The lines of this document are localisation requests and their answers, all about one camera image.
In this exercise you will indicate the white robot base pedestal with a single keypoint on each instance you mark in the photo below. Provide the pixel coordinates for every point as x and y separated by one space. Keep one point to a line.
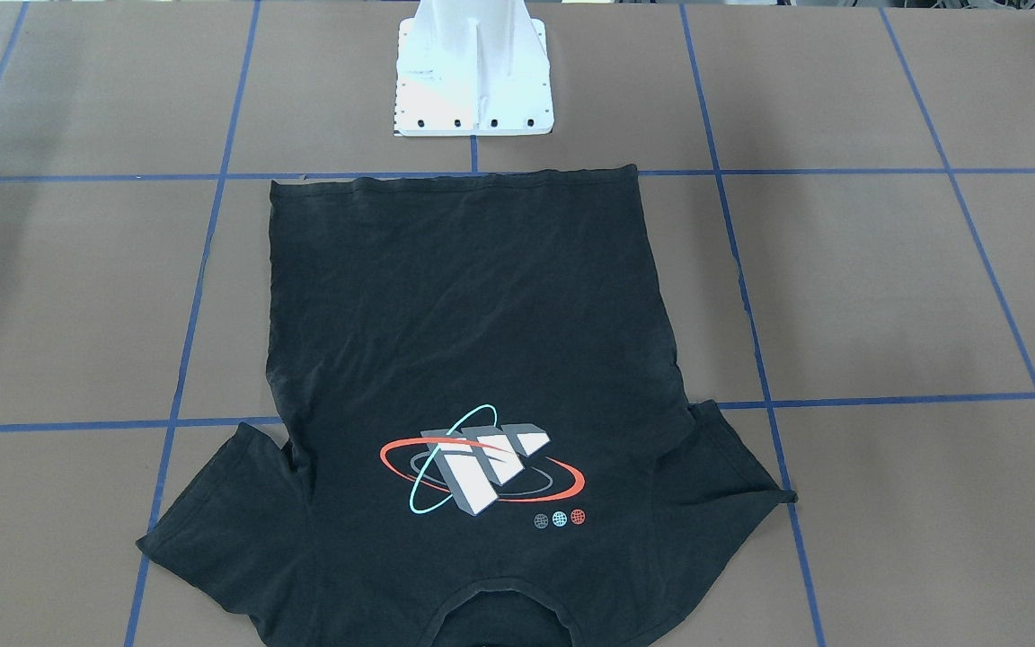
472 69

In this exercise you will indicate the black graphic t-shirt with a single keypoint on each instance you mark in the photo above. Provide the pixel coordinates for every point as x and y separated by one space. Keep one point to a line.
489 438

